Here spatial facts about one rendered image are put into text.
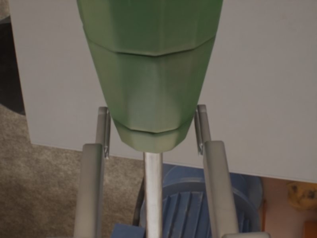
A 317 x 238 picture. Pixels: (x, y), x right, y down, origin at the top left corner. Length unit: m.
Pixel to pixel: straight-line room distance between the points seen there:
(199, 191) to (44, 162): 1.21
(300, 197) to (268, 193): 0.07
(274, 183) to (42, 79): 0.92
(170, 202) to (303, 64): 0.81
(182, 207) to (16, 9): 0.78
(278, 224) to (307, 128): 0.99
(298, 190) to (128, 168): 1.01
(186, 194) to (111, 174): 1.06
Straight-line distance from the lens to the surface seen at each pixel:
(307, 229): 1.17
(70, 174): 2.10
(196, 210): 0.95
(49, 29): 0.21
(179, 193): 0.99
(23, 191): 2.28
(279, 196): 1.13
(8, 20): 1.47
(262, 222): 1.10
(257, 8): 0.19
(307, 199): 1.11
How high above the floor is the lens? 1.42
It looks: 52 degrees down
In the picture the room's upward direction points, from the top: 161 degrees counter-clockwise
